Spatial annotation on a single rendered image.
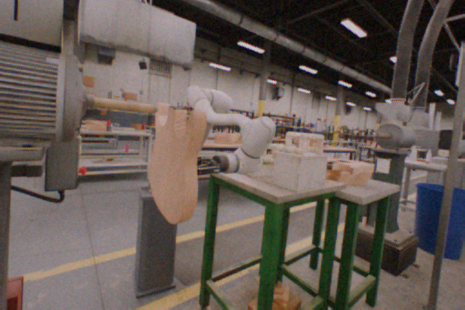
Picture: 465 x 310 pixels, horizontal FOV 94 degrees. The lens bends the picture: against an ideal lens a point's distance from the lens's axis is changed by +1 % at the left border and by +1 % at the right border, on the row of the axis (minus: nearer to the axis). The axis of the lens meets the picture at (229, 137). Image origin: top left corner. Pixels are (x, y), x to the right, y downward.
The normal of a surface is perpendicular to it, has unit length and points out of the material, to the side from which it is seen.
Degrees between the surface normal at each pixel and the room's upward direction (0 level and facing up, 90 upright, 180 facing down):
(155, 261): 90
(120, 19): 90
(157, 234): 90
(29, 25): 90
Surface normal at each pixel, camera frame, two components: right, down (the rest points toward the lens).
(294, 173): -0.77, -0.04
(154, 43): 0.60, 0.10
